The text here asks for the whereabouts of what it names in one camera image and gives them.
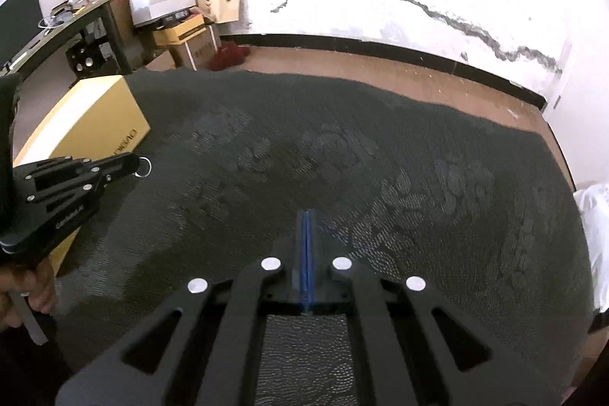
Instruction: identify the person's left hand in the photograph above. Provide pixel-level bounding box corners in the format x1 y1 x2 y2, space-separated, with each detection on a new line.
0 259 58 330

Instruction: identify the brown cardboard carton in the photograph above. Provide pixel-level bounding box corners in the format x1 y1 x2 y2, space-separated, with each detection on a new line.
168 25 221 71

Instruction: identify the yellow flat carton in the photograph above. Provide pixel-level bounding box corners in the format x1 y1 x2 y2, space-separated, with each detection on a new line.
153 13 206 46

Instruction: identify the white plastic sack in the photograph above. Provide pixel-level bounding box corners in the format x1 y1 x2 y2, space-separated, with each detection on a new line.
573 182 609 313

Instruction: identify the black desk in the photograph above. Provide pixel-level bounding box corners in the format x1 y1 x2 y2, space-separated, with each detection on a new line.
1 0 132 79

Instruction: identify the black floral table mat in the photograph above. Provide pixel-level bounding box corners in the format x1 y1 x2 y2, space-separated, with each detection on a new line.
56 70 593 405

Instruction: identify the black monitor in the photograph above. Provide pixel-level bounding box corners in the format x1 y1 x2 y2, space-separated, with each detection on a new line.
0 0 42 66

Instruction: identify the yellow open cardboard box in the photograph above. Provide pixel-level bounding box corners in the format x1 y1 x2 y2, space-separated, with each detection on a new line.
1 75 151 268

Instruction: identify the red cloth on floor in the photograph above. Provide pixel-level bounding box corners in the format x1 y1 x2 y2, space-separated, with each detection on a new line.
207 41 251 71

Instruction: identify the black speaker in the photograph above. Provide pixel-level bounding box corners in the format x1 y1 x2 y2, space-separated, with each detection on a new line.
65 40 105 78

